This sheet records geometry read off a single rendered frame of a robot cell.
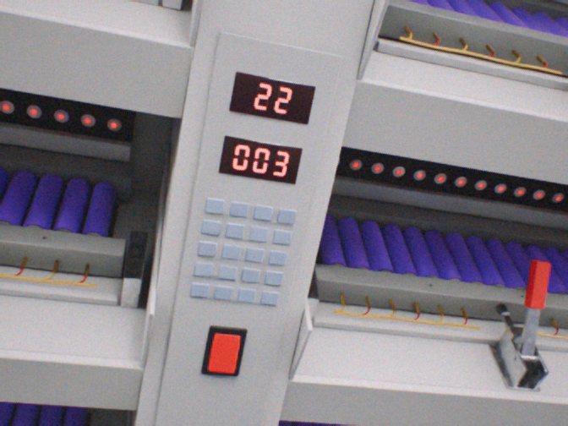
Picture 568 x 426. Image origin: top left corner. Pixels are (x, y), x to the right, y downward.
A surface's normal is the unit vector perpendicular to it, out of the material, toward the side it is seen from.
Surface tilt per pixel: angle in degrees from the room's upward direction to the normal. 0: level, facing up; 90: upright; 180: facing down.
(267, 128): 90
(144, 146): 90
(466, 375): 20
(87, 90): 110
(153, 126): 90
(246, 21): 90
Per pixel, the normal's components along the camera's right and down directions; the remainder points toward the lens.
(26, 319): 0.24, -0.78
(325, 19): 0.17, 0.30
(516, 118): 0.09, 0.61
